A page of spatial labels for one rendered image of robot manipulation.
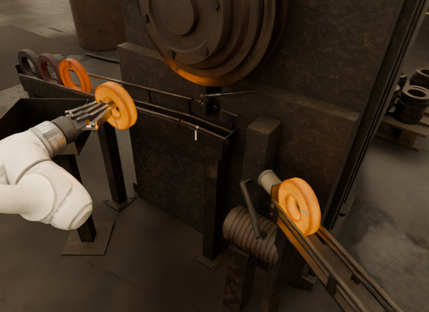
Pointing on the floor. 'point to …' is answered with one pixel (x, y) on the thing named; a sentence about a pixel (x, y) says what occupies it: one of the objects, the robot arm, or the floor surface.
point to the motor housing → (245, 254)
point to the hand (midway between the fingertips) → (114, 101)
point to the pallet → (408, 111)
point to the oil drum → (97, 19)
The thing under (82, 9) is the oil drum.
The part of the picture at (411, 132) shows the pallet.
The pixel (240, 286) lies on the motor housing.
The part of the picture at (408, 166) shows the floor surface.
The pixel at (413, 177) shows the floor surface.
